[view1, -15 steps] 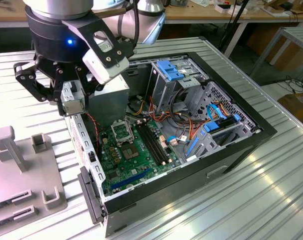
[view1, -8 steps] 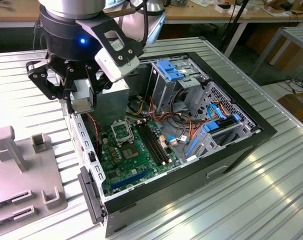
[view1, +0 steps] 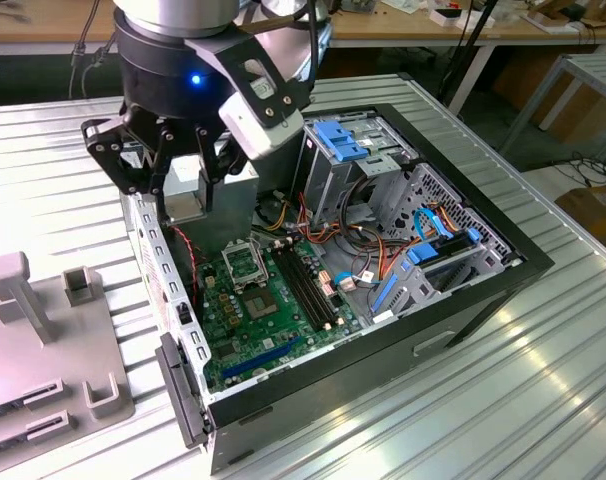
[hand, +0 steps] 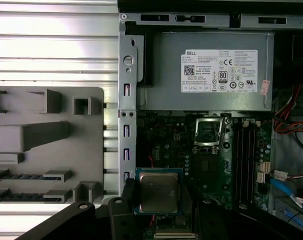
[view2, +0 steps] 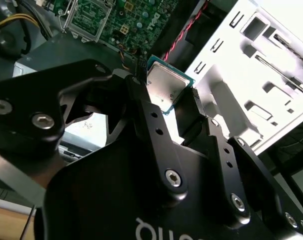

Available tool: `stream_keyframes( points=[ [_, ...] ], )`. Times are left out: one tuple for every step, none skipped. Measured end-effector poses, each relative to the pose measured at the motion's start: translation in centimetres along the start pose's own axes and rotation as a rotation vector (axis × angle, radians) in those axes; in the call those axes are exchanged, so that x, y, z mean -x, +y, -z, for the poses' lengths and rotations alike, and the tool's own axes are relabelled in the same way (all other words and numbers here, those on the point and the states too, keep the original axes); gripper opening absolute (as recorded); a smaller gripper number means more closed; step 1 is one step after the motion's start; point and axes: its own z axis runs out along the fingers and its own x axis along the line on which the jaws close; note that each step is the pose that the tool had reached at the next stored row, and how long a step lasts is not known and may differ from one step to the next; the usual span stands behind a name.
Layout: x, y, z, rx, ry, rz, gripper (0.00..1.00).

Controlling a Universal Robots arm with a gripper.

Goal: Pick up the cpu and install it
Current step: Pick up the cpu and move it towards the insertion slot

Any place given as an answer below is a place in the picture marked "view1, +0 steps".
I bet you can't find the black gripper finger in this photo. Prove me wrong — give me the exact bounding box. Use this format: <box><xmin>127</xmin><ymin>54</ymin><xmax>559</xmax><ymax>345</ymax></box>
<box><xmin>80</xmin><ymin>117</ymin><xmax>178</xmax><ymax>228</ymax></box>
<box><xmin>194</xmin><ymin>123</ymin><xmax>249</xmax><ymax>215</ymax></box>

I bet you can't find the silver CPU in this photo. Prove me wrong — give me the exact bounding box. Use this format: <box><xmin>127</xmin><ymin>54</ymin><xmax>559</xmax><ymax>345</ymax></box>
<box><xmin>165</xmin><ymin>193</ymin><xmax>207</xmax><ymax>225</ymax></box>

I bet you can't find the metal socket cover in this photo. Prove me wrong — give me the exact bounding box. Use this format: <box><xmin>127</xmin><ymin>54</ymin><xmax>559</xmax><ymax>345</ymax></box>
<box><xmin>221</xmin><ymin>238</ymin><xmax>270</xmax><ymax>294</ymax></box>

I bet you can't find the CPU socket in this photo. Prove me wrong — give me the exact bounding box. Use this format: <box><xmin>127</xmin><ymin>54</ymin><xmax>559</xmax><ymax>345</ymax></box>
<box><xmin>240</xmin><ymin>284</ymin><xmax>279</xmax><ymax>321</ymax></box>

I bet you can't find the grey power supply unit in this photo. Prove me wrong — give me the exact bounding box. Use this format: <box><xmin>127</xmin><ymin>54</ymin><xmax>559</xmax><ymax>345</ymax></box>
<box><xmin>142</xmin><ymin>142</ymin><xmax>262</xmax><ymax>251</ymax></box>

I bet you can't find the tall metal drive cage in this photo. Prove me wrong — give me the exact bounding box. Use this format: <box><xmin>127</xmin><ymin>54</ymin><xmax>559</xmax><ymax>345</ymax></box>
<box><xmin>297</xmin><ymin>117</ymin><xmax>417</xmax><ymax>224</ymax></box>

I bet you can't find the wooden top desk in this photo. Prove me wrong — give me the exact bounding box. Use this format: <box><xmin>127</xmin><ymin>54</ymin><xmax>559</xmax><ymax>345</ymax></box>
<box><xmin>327</xmin><ymin>0</ymin><xmax>606</xmax><ymax>117</ymax></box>
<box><xmin>0</xmin><ymin>0</ymin><xmax>117</xmax><ymax>56</ymax></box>

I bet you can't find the black RAM slot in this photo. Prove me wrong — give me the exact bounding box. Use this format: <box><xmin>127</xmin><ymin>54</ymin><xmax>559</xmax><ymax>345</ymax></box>
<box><xmin>282</xmin><ymin>243</ymin><xmax>334</xmax><ymax>325</ymax></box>
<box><xmin>270</xmin><ymin>246</ymin><xmax>323</xmax><ymax>331</ymax></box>
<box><xmin>276</xmin><ymin>245</ymin><xmax>329</xmax><ymax>328</ymax></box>
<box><xmin>288</xmin><ymin>242</ymin><xmax>340</xmax><ymax>321</ymax></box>

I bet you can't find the green motherboard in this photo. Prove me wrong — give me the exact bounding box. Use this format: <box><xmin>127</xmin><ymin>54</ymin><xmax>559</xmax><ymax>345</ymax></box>
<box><xmin>195</xmin><ymin>234</ymin><xmax>369</xmax><ymax>394</ymax></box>

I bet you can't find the grey parts rack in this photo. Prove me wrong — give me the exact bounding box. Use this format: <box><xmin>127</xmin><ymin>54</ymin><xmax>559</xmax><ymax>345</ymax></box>
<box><xmin>0</xmin><ymin>252</ymin><xmax>137</xmax><ymax>451</ymax></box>

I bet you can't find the long blue expansion slot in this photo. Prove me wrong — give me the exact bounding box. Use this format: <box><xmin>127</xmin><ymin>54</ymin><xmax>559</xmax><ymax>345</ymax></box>
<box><xmin>221</xmin><ymin>335</ymin><xmax>302</xmax><ymax>381</ymax></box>

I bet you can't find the blue plastic bay latch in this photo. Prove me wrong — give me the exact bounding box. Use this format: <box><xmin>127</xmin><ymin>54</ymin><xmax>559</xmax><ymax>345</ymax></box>
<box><xmin>371</xmin><ymin>272</ymin><xmax>400</xmax><ymax>314</ymax></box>

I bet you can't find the hard disk in blue carrier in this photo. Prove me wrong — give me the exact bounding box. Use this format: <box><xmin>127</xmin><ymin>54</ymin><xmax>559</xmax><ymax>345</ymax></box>
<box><xmin>405</xmin><ymin>227</ymin><xmax>484</xmax><ymax>267</ymax></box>

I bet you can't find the low metal disk bay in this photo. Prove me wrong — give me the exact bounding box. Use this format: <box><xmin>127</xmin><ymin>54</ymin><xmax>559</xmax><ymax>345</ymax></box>
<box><xmin>367</xmin><ymin>227</ymin><xmax>527</xmax><ymax>326</ymax></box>

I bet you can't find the black open PC case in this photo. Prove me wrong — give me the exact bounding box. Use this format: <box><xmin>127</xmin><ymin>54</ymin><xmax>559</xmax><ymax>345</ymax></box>
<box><xmin>107</xmin><ymin>102</ymin><xmax>557</xmax><ymax>476</ymax></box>

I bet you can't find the black tripod leg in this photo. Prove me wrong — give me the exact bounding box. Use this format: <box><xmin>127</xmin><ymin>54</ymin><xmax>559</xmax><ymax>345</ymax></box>
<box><xmin>440</xmin><ymin>0</ymin><xmax>500</xmax><ymax>101</ymax></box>

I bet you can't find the brown cardboard box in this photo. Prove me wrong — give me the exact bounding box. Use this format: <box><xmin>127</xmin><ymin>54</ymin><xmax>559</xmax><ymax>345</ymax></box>
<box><xmin>545</xmin><ymin>79</ymin><xmax>606</xmax><ymax>147</ymax></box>
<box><xmin>554</xmin><ymin>183</ymin><xmax>606</xmax><ymax>251</ymax></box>

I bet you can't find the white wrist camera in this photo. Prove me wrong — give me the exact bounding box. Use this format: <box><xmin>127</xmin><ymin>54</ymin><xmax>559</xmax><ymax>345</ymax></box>
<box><xmin>217</xmin><ymin>92</ymin><xmax>304</xmax><ymax>162</ymax></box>

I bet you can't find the twisted fan wire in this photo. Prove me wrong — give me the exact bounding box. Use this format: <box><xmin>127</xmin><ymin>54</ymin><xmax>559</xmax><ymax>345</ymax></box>
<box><xmin>168</xmin><ymin>225</ymin><xmax>207</xmax><ymax>306</ymax></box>

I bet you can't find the blue plastic drive bracket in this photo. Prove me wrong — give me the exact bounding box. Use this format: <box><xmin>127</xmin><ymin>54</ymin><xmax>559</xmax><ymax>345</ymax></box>
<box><xmin>312</xmin><ymin>119</ymin><xmax>373</xmax><ymax>163</ymax></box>

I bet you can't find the coloured power wire bundle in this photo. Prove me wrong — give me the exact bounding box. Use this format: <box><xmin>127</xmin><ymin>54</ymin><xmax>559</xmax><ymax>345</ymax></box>
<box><xmin>252</xmin><ymin>189</ymin><xmax>419</xmax><ymax>301</ymax></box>

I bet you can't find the blue flat data wire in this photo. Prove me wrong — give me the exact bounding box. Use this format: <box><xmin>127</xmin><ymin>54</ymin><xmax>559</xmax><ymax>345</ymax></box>
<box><xmin>411</xmin><ymin>206</ymin><xmax>457</xmax><ymax>246</ymax></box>

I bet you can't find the grey metal frame table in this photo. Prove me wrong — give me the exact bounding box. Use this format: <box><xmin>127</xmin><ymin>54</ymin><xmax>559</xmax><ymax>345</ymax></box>
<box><xmin>500</xmin><ymin>52</ymin><xmax>606</xmax><ymax>161</ymax></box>

